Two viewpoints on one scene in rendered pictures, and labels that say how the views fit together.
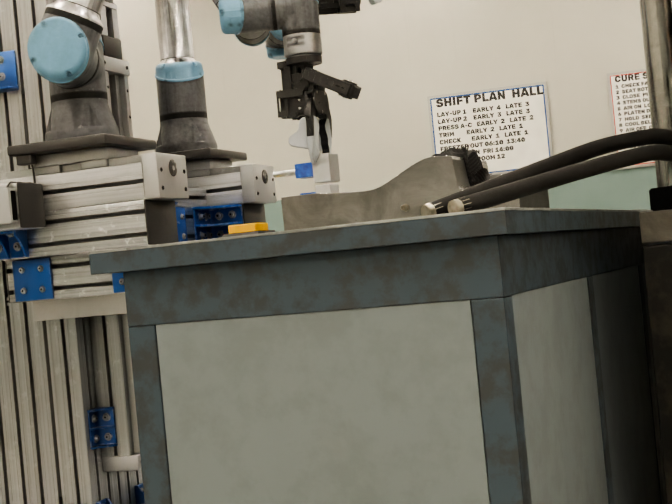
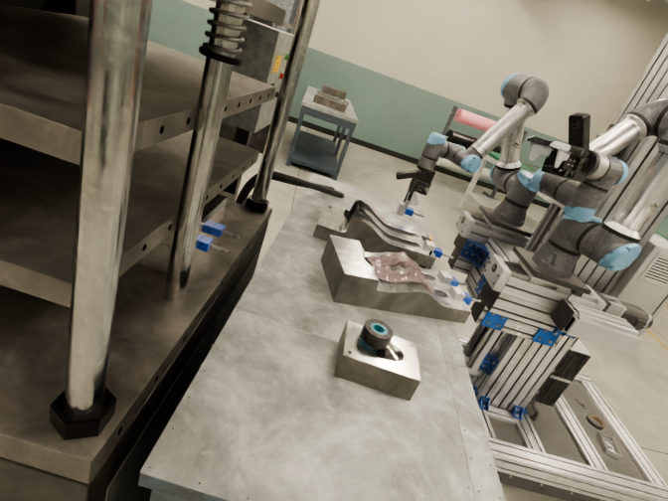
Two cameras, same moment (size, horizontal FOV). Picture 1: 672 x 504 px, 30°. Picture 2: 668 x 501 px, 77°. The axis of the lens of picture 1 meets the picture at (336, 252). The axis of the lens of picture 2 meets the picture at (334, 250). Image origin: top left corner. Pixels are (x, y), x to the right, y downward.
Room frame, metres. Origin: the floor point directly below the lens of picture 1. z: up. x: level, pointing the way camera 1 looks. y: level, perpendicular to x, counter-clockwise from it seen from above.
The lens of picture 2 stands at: (4.09, -1.03, 1.50)
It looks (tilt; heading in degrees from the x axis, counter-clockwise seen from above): 25 degrees down; 155
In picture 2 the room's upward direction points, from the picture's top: 21 degrees clockwise
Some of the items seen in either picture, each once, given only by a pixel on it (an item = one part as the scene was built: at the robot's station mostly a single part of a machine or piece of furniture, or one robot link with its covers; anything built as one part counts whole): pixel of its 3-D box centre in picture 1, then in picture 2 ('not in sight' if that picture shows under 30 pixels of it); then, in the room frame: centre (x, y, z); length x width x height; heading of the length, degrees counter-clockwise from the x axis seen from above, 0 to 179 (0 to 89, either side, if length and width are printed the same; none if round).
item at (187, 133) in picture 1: (185, 135); (558, 255); (3.05, 0.34, 1.09); 0.15 x 0.15 x 0.10
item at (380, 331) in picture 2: not in sight; (377, 333); (3.34, -0.47, 0.89); 0.08 x 0.08 x 0.04
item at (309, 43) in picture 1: (302, 47); (426, 162); (2.45, 0.03, 1.17); 0.08 x 0.08 x 0.05
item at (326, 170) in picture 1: (303, 171); (411, 212); (2.46, 0.05, 0.93); 0.13 x 0.05 x 0.05; 68
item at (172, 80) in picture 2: not in sight; (84, 58); (2.82, -1.26, 1.26); 1.10 x 0.74 x 0.05; 158
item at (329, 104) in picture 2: not in sight; (322, 124); (-1.71, 0.85, 0.46); 1.90 x 0.70 x 0.92; 165
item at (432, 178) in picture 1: (416, 195); (376, 231); (2.62, -0.18, 0.87); 0.50 x 0.26 x 0.14; 68
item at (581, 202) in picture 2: (280, 35); (580, 199); (3.20, 0.09, 1.34); 0.11 x 0.08 x 0.11; 7
